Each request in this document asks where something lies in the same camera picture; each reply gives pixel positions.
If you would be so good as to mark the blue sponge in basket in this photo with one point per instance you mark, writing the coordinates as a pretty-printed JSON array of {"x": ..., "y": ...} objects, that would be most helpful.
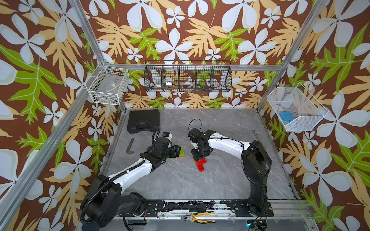
[{"x": 286, "y": 116}]

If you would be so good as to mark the aluminium frame post right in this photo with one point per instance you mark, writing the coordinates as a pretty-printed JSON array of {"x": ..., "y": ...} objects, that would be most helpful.
[{"x": 303, "y": 32}]

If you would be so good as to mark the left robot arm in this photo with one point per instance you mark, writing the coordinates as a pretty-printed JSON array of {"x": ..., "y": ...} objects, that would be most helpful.
[{"x": 104, "y": 199}]

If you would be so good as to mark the white wire basket left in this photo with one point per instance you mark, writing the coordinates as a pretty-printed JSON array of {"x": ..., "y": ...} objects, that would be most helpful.
[{"x": 107, "y": 84}]

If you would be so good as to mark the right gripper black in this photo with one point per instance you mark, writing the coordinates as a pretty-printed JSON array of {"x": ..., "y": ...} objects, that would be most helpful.
[{"x": 195, "y": 156}]

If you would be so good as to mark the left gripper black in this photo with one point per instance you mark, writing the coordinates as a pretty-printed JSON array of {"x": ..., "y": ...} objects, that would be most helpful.
[{"x": 175, "y": 151}]

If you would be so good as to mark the aluminium frame post left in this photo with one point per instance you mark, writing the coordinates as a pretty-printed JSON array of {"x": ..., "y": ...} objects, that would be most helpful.
[{"x": 91, "y": 39}]

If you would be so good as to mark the aluminium frame post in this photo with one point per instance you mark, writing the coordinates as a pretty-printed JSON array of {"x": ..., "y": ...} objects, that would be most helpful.
[
  {"x": 91, "y": 39},
  {"x": 303, "y": 32}
]

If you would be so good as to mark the white wire basket right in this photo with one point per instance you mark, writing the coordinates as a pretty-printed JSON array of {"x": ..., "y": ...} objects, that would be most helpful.
[{"x": 301, "y": 103}]

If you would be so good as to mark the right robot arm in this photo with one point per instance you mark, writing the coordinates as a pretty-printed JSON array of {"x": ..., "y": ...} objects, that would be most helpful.
[{"x": 256, "y": 163}]

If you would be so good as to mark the black wire basket centre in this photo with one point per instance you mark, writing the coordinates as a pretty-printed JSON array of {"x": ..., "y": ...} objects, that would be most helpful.
[{"x": 188, "y": 76}]

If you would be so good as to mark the long red lego brick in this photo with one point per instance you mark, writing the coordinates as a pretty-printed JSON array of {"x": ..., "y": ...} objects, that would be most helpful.
[{"x": 200, "y": 166}]

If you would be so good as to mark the lime green lego brick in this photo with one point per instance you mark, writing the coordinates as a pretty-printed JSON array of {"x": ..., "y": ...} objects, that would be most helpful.
[{"x": 182, "y": 154}]

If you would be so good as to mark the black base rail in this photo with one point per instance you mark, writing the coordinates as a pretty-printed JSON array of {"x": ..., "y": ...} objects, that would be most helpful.
[{"x": 237, "y": 207}]

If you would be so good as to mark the white wire basket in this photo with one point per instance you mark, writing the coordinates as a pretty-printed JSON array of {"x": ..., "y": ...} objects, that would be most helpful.
[
  {"x": 301, "y": 103},
  {"x": 107, "y": 84}
]

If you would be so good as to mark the grey allen key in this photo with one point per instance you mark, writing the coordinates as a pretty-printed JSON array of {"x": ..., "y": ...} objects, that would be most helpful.
[{"x": 128, "y": 149}]

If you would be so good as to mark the black plastic tool case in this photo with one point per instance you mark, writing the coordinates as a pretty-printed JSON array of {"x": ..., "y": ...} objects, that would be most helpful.
[{"x": 143, "y": 120}]

